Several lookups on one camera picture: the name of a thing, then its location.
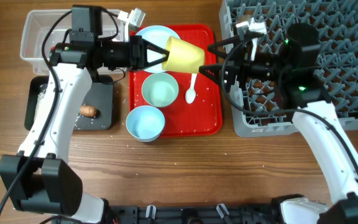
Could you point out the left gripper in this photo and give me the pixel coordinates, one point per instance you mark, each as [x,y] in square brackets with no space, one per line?
[137,45]

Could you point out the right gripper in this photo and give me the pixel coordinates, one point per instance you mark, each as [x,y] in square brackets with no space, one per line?
[243,60]

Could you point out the large light blue plate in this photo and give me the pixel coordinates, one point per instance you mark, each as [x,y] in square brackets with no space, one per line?
[157,35]

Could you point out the yellow cup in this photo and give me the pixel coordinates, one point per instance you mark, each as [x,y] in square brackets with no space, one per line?
[183,56]

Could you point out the green bowl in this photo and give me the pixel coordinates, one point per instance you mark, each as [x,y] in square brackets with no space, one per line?
[160,89]

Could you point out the small light blue bowl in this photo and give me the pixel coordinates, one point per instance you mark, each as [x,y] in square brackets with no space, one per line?
[145,123]

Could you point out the orange carrot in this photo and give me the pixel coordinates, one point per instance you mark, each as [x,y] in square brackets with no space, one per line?
[88,111]

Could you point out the white rice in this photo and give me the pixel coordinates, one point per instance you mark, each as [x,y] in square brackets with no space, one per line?
[40,98]

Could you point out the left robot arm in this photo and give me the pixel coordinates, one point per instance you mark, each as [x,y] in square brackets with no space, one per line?
[38,178]

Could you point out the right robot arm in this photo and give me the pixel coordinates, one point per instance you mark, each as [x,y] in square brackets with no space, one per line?
[308,104]

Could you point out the grey dishwasher rack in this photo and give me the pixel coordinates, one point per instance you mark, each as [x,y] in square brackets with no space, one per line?
[337,25]

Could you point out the white plastic spoon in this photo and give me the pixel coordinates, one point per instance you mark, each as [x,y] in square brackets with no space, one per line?
[190,94]

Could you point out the red serving tray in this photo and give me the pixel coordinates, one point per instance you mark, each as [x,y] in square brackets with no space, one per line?
[203,116]

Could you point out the black plastic tray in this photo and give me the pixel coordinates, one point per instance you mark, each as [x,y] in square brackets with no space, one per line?
[99,96]

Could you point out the clear plastic bin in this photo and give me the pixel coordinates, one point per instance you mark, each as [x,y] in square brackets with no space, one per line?
[38,24]

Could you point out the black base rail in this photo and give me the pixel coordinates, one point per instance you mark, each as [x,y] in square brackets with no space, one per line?
[253,213]

